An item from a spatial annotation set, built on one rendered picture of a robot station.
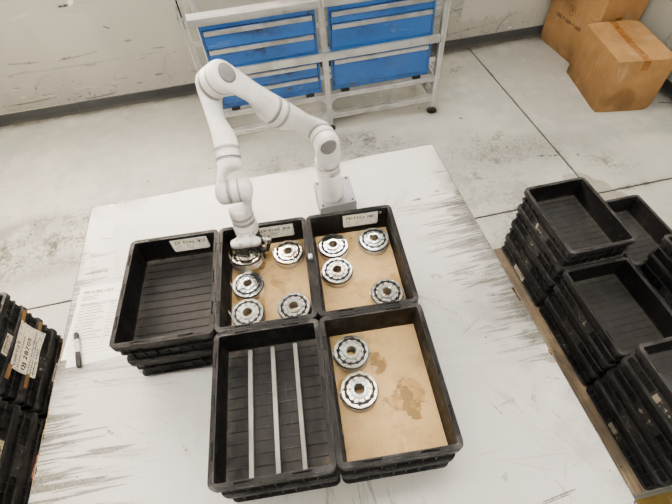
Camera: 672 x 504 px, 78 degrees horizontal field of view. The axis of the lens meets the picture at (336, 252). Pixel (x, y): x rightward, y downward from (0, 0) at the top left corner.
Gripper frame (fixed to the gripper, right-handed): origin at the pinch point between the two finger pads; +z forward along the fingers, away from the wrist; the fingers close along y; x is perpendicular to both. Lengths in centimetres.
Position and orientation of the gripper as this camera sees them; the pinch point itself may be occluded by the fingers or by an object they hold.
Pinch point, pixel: (255, 256)
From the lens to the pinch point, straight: 144.0
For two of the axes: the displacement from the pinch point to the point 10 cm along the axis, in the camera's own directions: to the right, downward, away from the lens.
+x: 1.2, 7.9, -6.0
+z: 0.3, 6.0, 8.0
